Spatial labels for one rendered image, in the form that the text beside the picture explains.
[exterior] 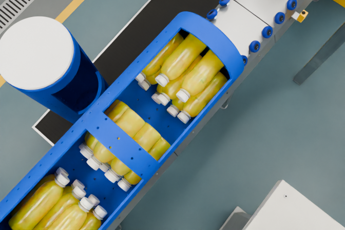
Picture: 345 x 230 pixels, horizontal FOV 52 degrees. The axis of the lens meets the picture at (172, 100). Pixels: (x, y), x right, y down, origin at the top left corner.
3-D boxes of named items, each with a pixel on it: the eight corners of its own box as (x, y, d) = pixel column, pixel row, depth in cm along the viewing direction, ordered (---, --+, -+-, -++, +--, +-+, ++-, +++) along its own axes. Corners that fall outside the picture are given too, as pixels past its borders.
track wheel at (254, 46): (259, 38, 128) (254, 37, 130) (251, 47, 127) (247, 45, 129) (263, 46, 131) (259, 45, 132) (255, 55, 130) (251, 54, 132)
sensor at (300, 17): (304, 18, 139) (308, 12, 134) (300, 23, 139) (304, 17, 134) (288, 6, 141) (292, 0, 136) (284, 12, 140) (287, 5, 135)
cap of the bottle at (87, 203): (92, 210, 104) (96, 206, 105) (85, 208, 101) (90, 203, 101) (84, 202, 106) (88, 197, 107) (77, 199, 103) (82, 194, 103)
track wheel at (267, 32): (271, 23, 129) (267, 22, 131) (264, 32, 129) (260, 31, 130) (275, 32, 132) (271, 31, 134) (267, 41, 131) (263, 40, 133)
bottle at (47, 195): (4, 226, 99) (52, 175, 102) (8, 217, 106) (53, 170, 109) (24, 241, 101) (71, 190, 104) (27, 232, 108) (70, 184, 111)
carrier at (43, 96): (73, 135, 207) (121, 131, 207) (-6, 94, 123) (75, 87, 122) (72, 89, 215) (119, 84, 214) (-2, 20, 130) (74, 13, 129)
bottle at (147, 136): (152, 129, 114) (113, 173, 111) (141, 117, 109) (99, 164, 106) (166, 139, 109) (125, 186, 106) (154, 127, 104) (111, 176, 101)
